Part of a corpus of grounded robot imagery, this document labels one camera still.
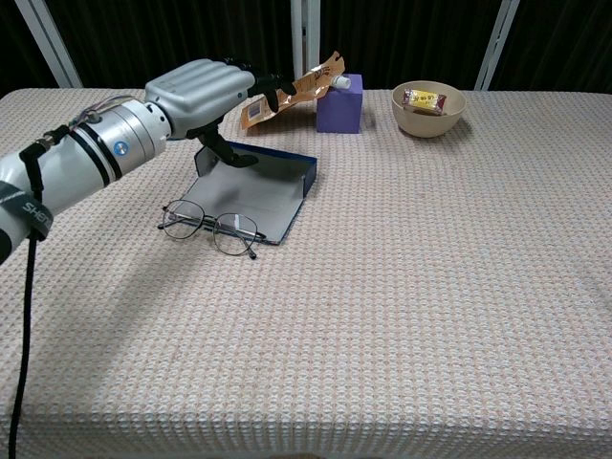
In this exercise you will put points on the orange spout pouch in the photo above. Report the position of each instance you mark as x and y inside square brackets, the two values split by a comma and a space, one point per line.
[311, 81]

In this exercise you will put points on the blue glasses case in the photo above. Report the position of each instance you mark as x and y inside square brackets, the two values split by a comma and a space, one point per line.
[258, 196]

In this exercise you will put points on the black curtain panel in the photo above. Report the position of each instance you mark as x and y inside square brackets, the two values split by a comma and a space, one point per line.
[19, 48]
[143, 38]
[406, 38]
[564, 43]

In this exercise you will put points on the purple foam cube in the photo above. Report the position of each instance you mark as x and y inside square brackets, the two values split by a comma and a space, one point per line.
[339, 112]

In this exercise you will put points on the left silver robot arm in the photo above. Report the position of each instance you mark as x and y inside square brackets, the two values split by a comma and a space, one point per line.
[72, 162]

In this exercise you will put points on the beige bowl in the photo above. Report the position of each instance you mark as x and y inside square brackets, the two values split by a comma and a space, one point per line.
[425, 126]

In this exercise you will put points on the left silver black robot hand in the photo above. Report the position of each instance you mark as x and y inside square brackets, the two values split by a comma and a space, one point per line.
[201, 93]

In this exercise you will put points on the beige woven tablecloth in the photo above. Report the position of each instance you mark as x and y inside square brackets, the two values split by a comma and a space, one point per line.
[430, 287]

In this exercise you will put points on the thin-framed eyeglasses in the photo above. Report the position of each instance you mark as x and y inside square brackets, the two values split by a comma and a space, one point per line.
[181, 225]

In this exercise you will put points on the white frame post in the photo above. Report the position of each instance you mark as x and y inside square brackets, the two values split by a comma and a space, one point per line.
[497, 43]
[306, 43]
[52, 48]

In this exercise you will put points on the yellow snack packet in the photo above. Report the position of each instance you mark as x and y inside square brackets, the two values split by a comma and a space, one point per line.
[423, 99]

